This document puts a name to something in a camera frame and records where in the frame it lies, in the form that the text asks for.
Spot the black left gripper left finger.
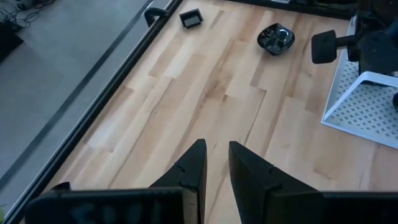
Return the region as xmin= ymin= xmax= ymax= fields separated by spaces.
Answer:
xmin=26 ymin=139 xmax=208 ymax=224

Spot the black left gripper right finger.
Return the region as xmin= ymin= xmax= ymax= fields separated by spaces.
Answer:
xmin=229 ymin=141 xmax=398 ymax=224

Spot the black frame clamp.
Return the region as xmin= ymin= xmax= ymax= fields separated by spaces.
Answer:
xmin=144 ymin=6 xmax=170 ymax=28

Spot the black right gripper stalk block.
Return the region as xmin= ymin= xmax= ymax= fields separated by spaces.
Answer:
xmin=310 ymin=29 xmax=357 ymax=65

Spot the small black square plate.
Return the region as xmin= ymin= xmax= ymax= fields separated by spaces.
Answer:
xmin=178 ymin=8 xmax=205 ymax=29

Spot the white perforated metal tray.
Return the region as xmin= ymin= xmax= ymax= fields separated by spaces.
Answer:
xmin=320 ymin=15 xmax=398 ymax=149

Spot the black rounded square plate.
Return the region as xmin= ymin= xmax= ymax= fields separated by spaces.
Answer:
xmin=256 ymin=22 xmax=295 ymax=57

